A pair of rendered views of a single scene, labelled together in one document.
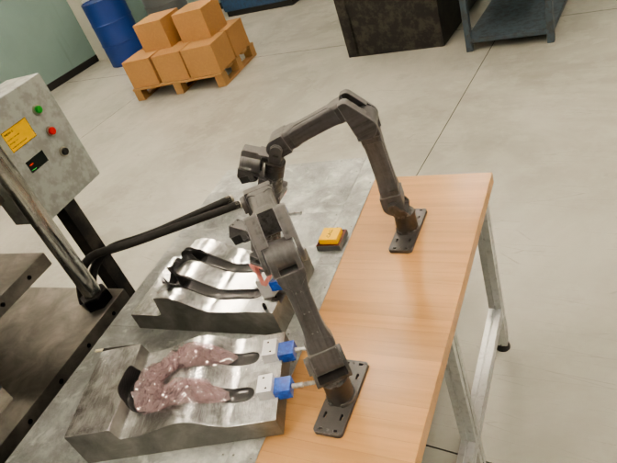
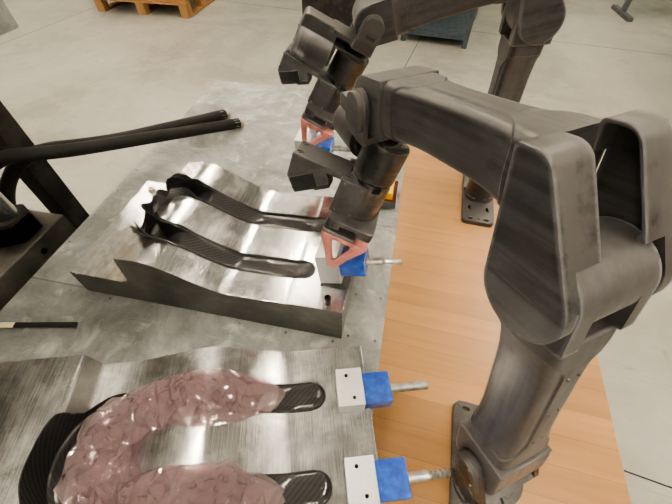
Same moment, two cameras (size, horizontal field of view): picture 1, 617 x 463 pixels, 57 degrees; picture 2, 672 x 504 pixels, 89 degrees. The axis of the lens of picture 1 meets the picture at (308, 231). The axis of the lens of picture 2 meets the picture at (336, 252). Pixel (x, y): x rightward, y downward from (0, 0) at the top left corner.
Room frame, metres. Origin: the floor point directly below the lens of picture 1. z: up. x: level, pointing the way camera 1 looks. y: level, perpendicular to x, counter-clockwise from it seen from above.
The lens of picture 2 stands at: (0.87, 0.26, 1.36)
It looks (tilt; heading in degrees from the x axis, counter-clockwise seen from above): 51 degrees down; 340
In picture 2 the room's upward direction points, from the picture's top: straight up
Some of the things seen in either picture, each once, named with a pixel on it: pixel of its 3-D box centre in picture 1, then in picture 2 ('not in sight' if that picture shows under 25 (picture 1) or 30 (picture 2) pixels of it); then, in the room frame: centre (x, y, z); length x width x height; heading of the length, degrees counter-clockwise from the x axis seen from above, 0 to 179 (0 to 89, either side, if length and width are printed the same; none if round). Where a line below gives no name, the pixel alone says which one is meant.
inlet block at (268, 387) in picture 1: (287, 387); (398, 478); (0.89, 0.17, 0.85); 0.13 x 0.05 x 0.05; 75
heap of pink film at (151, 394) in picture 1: (179, 375); (171, 446); (1.01, 0.42, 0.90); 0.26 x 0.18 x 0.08; 75
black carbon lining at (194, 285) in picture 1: (214, 273); (226, 224); (1.34, 0.30, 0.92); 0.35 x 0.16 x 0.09; 58
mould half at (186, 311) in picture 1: (218, 283); (227, 237); (1.36, 0.30, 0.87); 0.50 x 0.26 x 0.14; 58
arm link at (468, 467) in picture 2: (327, 366); (497, 463); (0.86, 0.07, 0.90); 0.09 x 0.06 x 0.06; 92
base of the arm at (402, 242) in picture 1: (406, 220); (482, 183); (1.34, -0.28, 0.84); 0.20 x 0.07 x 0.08; 145
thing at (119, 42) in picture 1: (116, 28); not in sight; (8.59, 1.49, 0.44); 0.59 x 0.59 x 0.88
